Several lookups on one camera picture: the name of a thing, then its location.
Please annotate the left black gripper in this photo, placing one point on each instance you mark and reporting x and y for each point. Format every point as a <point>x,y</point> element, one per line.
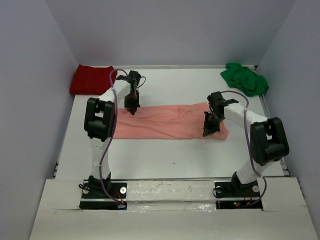
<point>131,102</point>

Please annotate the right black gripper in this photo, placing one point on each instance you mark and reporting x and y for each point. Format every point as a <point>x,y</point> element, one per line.
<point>210,122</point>

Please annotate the pink t shirt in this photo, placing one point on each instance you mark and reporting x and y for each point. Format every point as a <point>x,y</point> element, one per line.
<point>162,122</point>

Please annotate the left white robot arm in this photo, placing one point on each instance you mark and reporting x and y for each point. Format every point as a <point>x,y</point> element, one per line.
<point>100,121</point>

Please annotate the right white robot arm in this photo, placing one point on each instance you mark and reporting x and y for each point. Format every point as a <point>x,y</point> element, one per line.
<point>265,138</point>

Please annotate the folded red t shirt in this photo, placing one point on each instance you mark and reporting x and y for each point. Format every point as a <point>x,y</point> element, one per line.
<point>89,80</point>

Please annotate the crumpled green t shirt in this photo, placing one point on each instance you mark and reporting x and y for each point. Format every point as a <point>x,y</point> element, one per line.
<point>244,79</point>

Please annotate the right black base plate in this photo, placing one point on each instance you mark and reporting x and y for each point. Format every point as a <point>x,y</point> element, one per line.
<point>229,198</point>

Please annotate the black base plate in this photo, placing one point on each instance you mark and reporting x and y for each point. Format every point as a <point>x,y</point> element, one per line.
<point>93,197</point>
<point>229,198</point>

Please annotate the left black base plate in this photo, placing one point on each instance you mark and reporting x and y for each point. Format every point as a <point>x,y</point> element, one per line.
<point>93,197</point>

